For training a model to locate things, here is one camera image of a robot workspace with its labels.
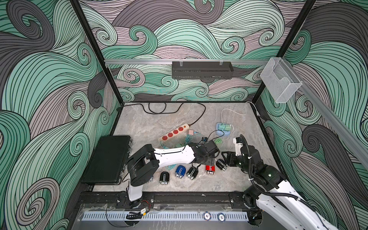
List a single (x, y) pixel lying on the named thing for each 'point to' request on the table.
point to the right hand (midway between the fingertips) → (223, 154)
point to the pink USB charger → (190, 132)
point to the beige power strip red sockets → (177, 130)
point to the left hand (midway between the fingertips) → (209, 159)
